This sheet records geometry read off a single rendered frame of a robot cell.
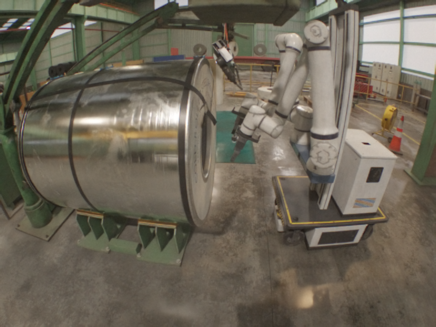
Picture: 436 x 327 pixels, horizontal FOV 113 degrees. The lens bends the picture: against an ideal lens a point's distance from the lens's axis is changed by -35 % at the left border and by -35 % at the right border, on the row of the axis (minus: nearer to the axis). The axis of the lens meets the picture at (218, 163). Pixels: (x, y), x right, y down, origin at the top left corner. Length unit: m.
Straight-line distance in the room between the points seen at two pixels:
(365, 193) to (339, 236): 0.39
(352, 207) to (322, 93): 0.97
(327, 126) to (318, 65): 0.30
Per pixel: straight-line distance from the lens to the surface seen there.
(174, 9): 2.45
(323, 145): 1.13
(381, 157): 1.63
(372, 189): 1.76
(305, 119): 1.75
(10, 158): 2.31
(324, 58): 1.10
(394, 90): 14.73
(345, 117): 1.49
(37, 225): 2.56
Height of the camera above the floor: 1.37
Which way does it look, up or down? 28 degrees down
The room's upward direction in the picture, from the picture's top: 1 degrees counter-clockwise
